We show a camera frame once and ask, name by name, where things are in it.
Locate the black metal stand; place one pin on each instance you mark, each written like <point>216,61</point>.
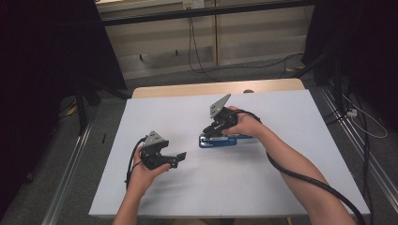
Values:
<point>82,109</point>

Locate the person's left hand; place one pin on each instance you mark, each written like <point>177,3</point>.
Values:
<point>144,178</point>

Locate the white wall socket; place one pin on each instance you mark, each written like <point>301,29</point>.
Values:
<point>193,3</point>

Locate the blue stapler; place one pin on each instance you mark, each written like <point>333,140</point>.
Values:
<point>216,143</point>

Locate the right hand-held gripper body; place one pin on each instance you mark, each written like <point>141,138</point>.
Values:
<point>225,117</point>

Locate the white table mat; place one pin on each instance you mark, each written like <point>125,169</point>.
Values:
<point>187,193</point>

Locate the aluminium floor rail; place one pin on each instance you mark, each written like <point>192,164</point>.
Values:
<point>67,175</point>
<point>359,150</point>

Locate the black horizontal bar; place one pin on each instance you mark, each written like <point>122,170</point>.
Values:
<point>203,13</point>

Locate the person's right hand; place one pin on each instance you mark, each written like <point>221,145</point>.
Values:
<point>247,125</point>

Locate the white power plug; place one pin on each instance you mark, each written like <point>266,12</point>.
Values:
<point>352,112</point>

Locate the wooden table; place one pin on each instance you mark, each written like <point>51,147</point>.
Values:
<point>187,89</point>

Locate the black curtain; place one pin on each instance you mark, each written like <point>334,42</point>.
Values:
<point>359,47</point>
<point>37,78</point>

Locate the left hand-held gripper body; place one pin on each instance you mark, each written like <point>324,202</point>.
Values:
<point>153,157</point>

